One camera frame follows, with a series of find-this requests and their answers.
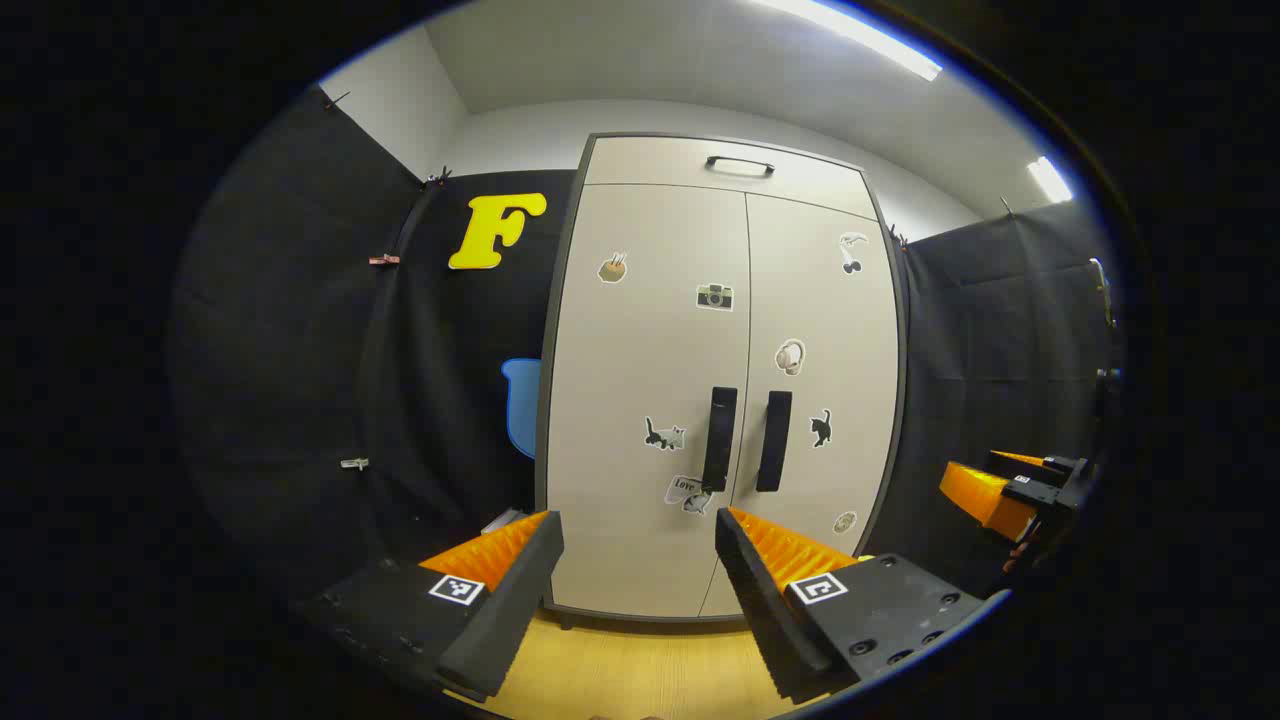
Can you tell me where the black backdrop cloth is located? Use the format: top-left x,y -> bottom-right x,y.
170,85 -> 1126,621

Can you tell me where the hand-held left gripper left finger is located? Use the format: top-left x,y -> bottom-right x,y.
292,510 -> 566,703

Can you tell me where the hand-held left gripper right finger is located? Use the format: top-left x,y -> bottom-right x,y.
713,506 -> 1009,705

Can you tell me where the white cabinet top drawer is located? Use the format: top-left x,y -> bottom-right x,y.
583,136 -> 878,221

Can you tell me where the white double-door shoe cabinet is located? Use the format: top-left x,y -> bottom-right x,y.
535,132 -> 909,626

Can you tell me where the shoe cabinet door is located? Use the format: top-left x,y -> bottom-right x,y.
545,183 -> 749,618
700,192 -> 901,618

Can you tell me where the long ceiling light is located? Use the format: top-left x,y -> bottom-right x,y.
1028,155 -> 1074,204

